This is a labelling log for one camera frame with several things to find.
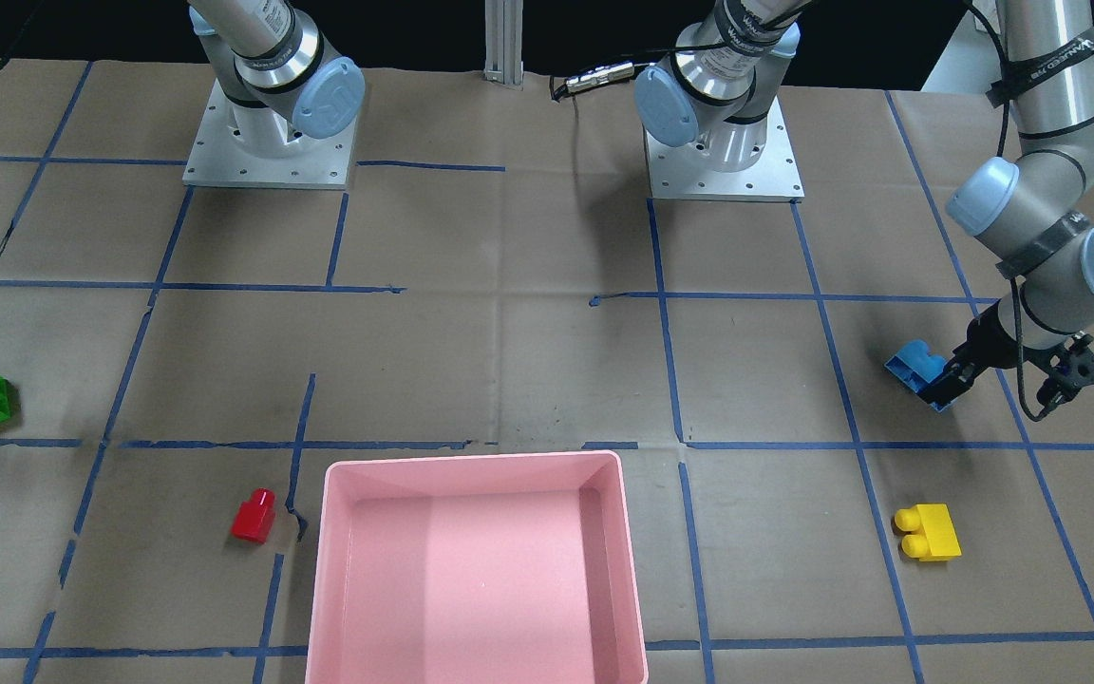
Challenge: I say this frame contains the yellow toy block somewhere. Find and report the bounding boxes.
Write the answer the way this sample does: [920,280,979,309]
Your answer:
[893,503,961,563]

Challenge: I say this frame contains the aluminium frame post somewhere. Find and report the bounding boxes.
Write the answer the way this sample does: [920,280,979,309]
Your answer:
[482,0,524,90]

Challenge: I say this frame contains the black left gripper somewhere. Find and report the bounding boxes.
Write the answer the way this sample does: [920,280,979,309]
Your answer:
[917,309,1094,409]

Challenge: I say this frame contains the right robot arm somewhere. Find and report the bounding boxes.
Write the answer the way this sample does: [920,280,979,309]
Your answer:
[188,1,368,160]

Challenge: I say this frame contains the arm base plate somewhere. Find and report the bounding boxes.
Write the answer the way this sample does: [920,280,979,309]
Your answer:
[182,83,360,192]
[644,97,806,202]

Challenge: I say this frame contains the blue toy block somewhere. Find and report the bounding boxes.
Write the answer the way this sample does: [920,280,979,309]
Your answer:
[884,339,948,395]

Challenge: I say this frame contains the pink plastic box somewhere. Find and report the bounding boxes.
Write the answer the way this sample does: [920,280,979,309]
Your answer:
[305,450,650,683]

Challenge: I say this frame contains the red toy block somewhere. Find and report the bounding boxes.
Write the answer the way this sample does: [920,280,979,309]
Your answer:
[229,488,276,544]

